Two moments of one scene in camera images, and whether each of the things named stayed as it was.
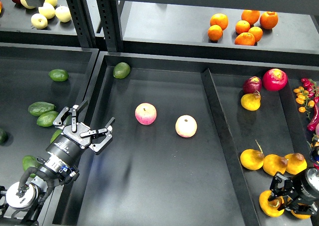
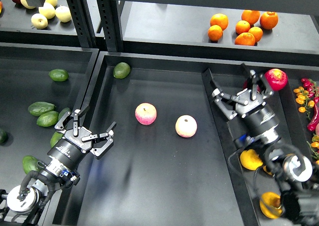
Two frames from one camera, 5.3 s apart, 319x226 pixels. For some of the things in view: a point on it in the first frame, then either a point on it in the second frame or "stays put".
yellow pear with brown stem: [270, 208] stays put
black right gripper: [299, 187] → [256, 115]
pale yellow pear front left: [39, 21] stays put
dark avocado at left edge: [3, 136] stays put
